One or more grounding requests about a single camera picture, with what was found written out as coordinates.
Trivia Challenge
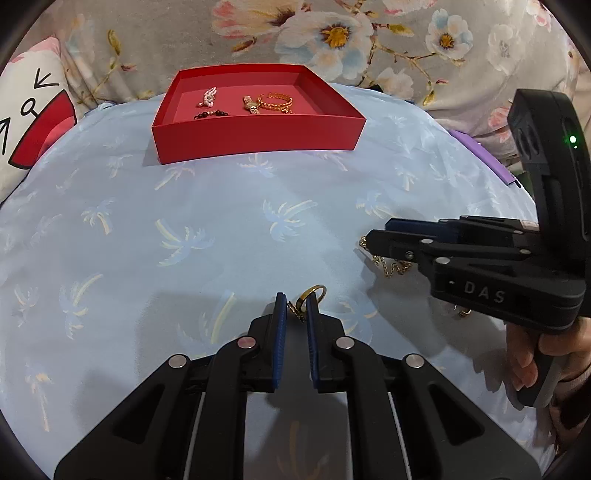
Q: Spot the red tray box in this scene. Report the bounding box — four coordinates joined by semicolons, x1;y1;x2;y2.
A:
151;64;368;165

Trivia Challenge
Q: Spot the white cat face pillow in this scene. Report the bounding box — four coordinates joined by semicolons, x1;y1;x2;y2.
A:
0;37;78;205

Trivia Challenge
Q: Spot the light blue palm-print sheet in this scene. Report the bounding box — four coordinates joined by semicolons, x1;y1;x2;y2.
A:
0;82;559;480

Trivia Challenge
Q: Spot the gold braided bangle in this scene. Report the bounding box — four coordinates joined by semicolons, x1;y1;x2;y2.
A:
257;92;294;114

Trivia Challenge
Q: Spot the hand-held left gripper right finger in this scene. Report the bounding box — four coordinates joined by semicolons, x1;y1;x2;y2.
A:
305;292;541;480

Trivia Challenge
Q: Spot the person's right hand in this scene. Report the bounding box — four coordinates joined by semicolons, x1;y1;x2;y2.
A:
505;322;591;457

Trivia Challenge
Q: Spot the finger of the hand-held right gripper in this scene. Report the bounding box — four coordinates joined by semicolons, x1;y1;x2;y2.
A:
385;215;541;247
359;229;575;283

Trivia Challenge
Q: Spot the grey floral blanket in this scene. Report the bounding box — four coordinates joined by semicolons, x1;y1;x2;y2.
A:
14;0;591;160

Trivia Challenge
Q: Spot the plain gold ring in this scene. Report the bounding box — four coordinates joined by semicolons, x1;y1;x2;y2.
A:
295;284;328;311

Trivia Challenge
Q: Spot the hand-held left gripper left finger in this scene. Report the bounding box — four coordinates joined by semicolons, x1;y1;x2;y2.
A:
54;292;289;480

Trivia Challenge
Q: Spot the purple flat case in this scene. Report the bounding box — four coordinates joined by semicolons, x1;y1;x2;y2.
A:
449;129;523;188

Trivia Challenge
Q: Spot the gold chain necklace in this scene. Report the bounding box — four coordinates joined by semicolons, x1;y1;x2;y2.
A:
358;236;416;279

